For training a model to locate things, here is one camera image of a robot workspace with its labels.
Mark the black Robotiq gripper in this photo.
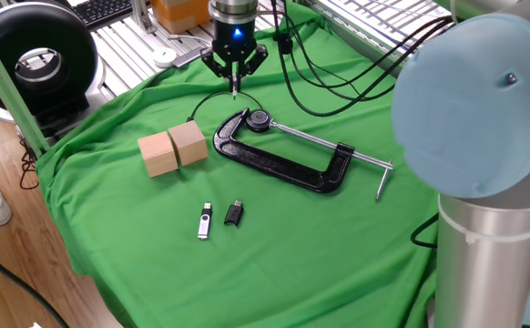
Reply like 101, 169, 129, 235
199, 17, 270, 90

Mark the short black USB dongle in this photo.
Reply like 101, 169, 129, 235
223, 199, 245, 227

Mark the black silver swivel USB drive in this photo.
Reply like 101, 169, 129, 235
197, 202, 214, 241

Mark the black fuzzy microphone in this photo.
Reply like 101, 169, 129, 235
276, 31, 294, 56

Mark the orange box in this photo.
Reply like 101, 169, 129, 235
149, 0, 211, 34

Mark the white round puck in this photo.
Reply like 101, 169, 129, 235
151, 46, 178, 69

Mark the light wooden block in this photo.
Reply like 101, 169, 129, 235
137, 130, 179, 179
168, 119, 209, 168

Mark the black C-clamp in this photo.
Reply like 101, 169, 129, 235
212, 108, 393, 201

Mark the black keyboard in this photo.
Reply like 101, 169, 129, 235
71, 0, 134, 29

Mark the green cloth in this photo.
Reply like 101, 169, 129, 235
36, 2, 442, 328

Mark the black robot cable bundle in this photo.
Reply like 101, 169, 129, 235
269, 0, 453, 118

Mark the black round ring device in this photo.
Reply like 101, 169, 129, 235
0, 2, 107, 138

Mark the green frame post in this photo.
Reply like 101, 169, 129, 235
0, 17, 51, 159

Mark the thick black floor cable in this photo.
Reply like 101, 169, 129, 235
0, 239, 70, 328

